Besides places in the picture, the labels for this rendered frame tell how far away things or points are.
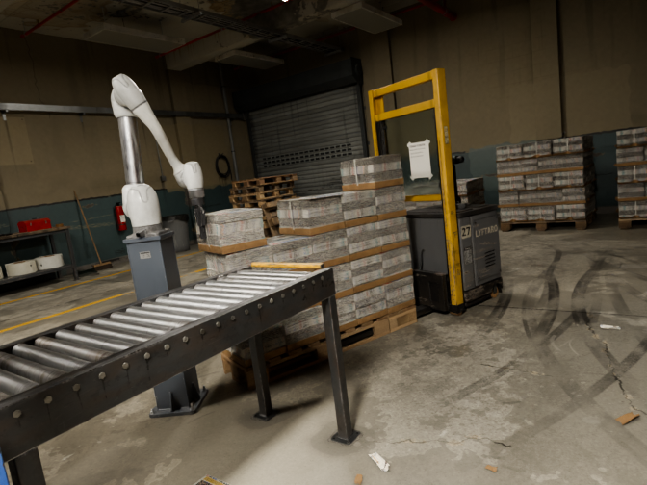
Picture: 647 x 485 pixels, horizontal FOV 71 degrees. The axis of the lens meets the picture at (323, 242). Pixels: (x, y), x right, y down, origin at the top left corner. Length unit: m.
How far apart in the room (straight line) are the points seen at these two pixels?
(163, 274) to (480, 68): 7.64
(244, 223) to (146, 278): 0.60
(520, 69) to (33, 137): 8.43
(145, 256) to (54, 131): 7.04
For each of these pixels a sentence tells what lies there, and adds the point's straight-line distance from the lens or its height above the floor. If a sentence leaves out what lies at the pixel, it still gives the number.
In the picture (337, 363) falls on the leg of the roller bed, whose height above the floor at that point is 0.37.
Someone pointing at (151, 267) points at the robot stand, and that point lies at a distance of 2.60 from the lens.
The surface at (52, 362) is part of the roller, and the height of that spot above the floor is 0.79.
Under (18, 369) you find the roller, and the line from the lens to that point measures 1.54.
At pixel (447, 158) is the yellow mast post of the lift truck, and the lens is 3.51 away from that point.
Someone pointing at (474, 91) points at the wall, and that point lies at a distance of 9.24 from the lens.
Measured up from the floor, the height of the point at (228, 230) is 0.96.
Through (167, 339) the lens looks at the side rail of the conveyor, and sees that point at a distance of 1.42.
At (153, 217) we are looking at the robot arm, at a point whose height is 1.09.
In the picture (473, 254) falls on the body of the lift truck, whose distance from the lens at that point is 3.84.
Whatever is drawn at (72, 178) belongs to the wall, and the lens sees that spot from 9.47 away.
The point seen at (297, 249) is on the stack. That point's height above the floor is 0.76.
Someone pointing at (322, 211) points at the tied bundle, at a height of 0.98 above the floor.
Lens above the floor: 1.21
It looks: 8 degrees down
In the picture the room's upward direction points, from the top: 7 degrees counter-clockwise
